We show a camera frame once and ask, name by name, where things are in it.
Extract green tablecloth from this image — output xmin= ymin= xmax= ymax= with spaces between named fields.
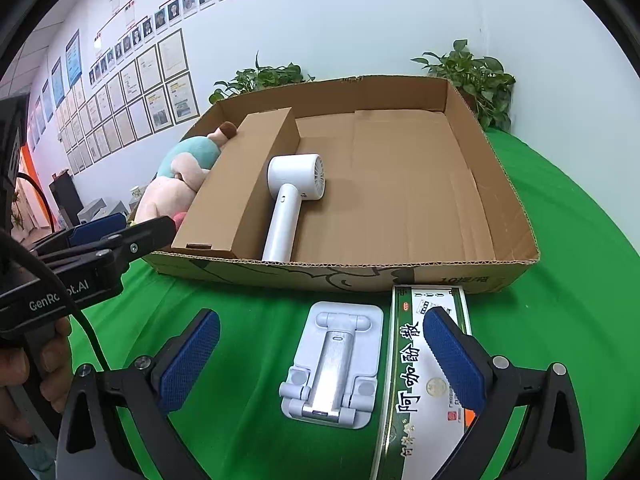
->
xmin=67 ymin=127 xmax=640 ymax=480

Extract white folding phone stand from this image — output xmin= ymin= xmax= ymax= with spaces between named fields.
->
xmin=278 ymin=301 xmax=385 ymax=428

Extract wall of framed certificates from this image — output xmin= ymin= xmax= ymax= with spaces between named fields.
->
xmin=25 ymin=27 xmax=201 ymax=176

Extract bushy potted plant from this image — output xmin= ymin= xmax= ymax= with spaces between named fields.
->
xmin=209 ymin=51 xmax=316 ymax=106

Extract white hand-held fan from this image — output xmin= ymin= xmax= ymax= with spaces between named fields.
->
xmin=261 ymin=153 xmax=327 ymax=263

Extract long cardboard box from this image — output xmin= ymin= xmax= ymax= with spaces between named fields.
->
xmin=171 ymin=107 xmax=301 ymax=260

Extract dark cabinet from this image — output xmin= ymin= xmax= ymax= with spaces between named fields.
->
xmin=48 ymin=170 xmax=83 ymax=233

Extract blue framed posters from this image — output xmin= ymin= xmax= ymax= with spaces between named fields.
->
xmin=50 ymin=29 xmax=82 ymax=107

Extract green and white medicine box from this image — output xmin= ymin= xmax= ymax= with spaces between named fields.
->
xmin=371 ymin=284 xmax=481 ymax=480

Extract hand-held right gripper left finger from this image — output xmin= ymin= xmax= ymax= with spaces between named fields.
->
xmin=55 ymin=309 xmax=221 ymax=480

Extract small potted plant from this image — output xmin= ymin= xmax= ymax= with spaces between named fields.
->
xmin=424 ymin=39 xmax=517 ymax=133

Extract large cardboard box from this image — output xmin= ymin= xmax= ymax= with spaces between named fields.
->
xmin=142 ymin=76 xmax=542 ymax=295

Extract grey plastic stool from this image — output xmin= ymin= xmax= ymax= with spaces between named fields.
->
xmin=77 ymin=199 xmax=107 ymax=226
xmin=102 ymin=200 xmax=132 ymax=221

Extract pink and teal plush toy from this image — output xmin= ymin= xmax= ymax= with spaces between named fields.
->
xmin=134 ymin=121 xmax=240 ymax=233

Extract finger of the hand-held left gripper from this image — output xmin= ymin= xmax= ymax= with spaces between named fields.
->
xmin=37 ymin=215 xmax=179 ymax=267
xmin=30 ymin=212 xmax=128 ymax=257

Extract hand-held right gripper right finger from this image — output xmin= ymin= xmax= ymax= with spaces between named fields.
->
xmin=422 ymin=306 xmax=587 ymax=480

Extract person's left hand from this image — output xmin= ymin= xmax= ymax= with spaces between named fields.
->
xmin=0 ymin=317 xmax=73 ymax=413

